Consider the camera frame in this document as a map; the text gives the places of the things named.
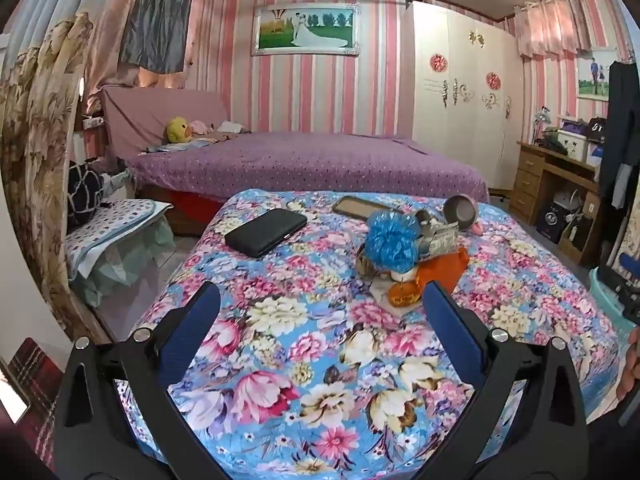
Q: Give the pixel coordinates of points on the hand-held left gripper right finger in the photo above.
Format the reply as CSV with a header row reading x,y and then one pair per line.
x,y
450,340

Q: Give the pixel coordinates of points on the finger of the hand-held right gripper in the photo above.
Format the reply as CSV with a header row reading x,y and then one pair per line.
x,y
625,287

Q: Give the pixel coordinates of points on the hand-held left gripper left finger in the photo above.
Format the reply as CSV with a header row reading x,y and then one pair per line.
x,y
192,340

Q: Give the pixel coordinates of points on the teal plastic basket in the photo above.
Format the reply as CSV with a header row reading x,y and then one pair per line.
x,y
607,300

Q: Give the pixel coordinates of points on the orange tangerine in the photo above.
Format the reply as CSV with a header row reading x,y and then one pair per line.
x,y
405,295

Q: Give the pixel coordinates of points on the orange plastic wrapper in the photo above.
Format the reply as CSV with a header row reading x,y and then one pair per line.
x,y
447,270

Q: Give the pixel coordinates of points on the crushed silver can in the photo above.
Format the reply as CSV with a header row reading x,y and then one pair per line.
x,y
440,240

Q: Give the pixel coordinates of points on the blue bath loofah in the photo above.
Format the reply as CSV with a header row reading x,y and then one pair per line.
x,y
392,240

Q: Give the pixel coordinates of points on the person's right hand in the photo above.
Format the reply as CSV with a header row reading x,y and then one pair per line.
x,y
632,365

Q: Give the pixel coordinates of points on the floral beige curtain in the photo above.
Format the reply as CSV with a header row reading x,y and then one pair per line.
x,y
631,240
35,160

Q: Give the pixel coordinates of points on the cardboard box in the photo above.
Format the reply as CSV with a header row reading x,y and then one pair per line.
x,y
575,240

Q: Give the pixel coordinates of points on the black box with white print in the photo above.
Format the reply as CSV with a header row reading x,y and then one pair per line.
x,y
550,222

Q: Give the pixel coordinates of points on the small white fan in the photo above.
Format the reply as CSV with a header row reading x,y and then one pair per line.
x,y
570,200

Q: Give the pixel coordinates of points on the floral blue pink cloth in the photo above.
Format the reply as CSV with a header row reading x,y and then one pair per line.
x,y
310,360

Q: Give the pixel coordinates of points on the pink mug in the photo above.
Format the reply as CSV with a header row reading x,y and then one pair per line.
x,y
462,212

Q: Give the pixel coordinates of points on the black phone case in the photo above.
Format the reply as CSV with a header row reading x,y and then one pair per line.
x,y
265,232

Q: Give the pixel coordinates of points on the nightstand with spotted pad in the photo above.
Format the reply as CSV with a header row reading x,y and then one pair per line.
x,y
115,230

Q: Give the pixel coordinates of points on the wooden desk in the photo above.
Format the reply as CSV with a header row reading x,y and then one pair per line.
x,y
530,175

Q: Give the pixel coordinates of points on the white storage box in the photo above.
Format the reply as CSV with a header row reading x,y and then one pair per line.
x,y
572,145

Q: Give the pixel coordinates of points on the tan phone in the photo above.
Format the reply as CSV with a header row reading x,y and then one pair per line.
x,y
362,207

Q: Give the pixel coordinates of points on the black cap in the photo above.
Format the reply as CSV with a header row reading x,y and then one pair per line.
x,y
597,130

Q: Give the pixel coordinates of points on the dark hanging coat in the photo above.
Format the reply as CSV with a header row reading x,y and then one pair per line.
x,y
620,125

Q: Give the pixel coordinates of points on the dark clothes pile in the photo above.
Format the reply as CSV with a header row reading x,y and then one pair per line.
x,y
552,141

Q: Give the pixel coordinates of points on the plaid mat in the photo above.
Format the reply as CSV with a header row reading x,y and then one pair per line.
x,y
35,390

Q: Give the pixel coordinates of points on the purple bag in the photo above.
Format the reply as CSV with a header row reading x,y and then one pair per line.
x,y
575,124

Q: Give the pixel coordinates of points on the black white patterned bag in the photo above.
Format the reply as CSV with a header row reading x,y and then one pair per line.
x,y
85,192

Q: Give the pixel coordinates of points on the desk lamp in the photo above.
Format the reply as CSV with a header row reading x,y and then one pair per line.
x,y
541,120

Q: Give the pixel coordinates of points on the yellow duck plush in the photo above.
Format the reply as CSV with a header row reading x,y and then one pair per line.
x,y
178,130

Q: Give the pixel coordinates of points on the bed with purple spotted cover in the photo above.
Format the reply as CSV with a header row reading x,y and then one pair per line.
x,y
310,165

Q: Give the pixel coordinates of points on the pink plush toy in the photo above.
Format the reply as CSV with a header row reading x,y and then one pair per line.
x,y
200,127

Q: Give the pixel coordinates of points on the small couple photo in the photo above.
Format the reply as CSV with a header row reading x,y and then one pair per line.
x,y
592,75

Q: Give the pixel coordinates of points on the white wardrobe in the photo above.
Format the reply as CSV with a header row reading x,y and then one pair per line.
x,y
465,125

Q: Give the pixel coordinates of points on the white folded clothes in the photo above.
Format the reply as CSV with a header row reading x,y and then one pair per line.
x,y
231,127

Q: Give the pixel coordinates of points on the pink covered headboard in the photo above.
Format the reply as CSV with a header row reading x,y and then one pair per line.
x,y
135,115

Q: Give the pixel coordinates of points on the white power strip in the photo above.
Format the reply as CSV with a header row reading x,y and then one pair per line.
x,y
92,122

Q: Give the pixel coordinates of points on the red paper decoration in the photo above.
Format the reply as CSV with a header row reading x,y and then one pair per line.
x,y
438,62
493,81

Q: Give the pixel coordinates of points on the pink valance curtain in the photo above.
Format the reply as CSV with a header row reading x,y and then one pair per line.
x,y
565,25

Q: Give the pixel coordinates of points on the pink window curtain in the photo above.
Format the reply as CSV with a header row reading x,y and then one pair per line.
x,y
107,50

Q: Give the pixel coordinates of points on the grey hanging cloth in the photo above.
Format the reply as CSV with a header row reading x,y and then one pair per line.
x,y
157,20

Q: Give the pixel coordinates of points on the framed wedding photo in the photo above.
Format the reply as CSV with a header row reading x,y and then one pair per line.
x,y
305,30

